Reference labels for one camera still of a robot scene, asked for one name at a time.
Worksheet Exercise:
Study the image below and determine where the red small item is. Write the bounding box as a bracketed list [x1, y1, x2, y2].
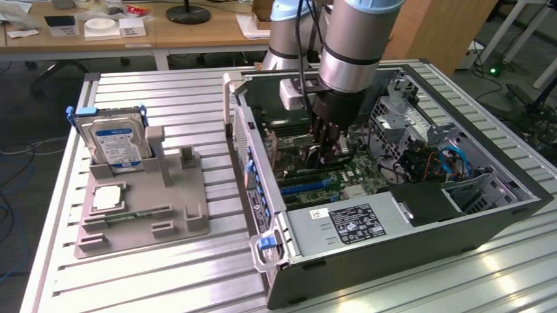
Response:
[125, 4, 150, 18]

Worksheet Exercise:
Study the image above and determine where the wooden cabinet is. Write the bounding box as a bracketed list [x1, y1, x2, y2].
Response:
[378, 0, 499, 76]

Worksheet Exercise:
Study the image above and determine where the wooden desk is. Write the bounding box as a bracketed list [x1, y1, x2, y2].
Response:
[0, 0, 392, 63]

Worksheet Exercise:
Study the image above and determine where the white floor cable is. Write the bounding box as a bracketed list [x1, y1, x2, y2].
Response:
[0, 136, 70, 156]

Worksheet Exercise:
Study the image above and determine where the green motherboard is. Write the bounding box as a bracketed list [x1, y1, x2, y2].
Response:
[260, 119, 392, 209]

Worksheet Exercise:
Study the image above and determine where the hard disk with blue label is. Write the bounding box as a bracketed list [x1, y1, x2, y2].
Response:
[76, 112, 150, 173]

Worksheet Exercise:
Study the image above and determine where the black wire connector bundle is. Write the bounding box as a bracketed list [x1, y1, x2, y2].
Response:
[398, 149, 432, 182]

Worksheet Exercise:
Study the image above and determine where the black floor equipment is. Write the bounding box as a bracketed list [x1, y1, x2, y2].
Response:
[503, 83, 557, 147]

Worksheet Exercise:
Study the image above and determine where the white table frame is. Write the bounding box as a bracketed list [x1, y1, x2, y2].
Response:
[475, 0, 557, 89]

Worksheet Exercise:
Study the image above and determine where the plain white box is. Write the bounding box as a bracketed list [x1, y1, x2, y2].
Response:
[117, 18, 146, 38]

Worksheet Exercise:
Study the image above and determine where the blue expansion slot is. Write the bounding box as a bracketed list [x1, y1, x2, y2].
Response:
[277, 178, 333, 196]

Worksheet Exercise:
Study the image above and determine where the green RAM stick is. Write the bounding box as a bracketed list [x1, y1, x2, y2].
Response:
[104, 210, 157, 226]

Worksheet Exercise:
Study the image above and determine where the grey parts rack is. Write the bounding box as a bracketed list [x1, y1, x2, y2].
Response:
[73, 126, 213, 260]

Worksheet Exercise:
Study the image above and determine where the white paper stack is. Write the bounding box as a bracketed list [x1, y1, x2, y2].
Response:
[236, 14, 273, 40]

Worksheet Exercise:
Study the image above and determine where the open black PC case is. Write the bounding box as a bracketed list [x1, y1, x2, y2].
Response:
[220, 63, 555, 310]

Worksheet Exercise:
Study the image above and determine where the blue disk carrier bracket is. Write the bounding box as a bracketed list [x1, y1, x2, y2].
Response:
[64, 103, 150, 138]

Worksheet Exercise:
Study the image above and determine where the black round stand base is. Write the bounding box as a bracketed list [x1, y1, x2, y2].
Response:
[165, 0, 212, 25]

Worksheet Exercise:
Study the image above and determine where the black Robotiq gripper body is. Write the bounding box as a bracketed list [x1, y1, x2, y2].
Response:
[308, 88, 368, 131]

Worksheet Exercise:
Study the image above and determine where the white box with black top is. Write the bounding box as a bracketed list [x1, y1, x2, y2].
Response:
[42, 15, 81, 37]

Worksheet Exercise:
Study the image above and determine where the metal socket cover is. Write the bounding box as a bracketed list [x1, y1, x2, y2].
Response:
[337, 131, 359, 155]

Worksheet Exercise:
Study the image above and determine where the silver CPU chip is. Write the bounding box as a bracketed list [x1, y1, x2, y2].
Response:
[92, 186, 125, 211]

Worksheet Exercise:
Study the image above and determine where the metal disk bay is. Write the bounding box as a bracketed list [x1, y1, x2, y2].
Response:
[368, 94, 435, 157]

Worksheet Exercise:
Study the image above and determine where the blue wire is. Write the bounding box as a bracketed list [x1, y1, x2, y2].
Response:
[436, 146, 472, 179]

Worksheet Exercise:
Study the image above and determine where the grey power supply unit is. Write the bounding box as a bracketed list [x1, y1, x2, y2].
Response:
[273, 192, 414, 258]

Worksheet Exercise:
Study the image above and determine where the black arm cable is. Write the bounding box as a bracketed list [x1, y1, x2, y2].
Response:
[293, 0, 317, 110]

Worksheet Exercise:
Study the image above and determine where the red wire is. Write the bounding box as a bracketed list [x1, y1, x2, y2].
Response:
[424, 150, 440, 174]

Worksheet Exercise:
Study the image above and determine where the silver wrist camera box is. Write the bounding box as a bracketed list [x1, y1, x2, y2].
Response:
[279, 78, 316, 112]

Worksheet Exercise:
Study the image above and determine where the brown cardboard box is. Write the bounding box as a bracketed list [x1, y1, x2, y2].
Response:
[251, 0, 276, 23]

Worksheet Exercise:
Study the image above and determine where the white round tray box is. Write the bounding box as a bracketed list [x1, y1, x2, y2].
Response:
[82, 18, 122, 42]

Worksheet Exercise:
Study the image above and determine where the blue floor cable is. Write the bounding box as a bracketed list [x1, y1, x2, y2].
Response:
[0, 156, 36, 281]

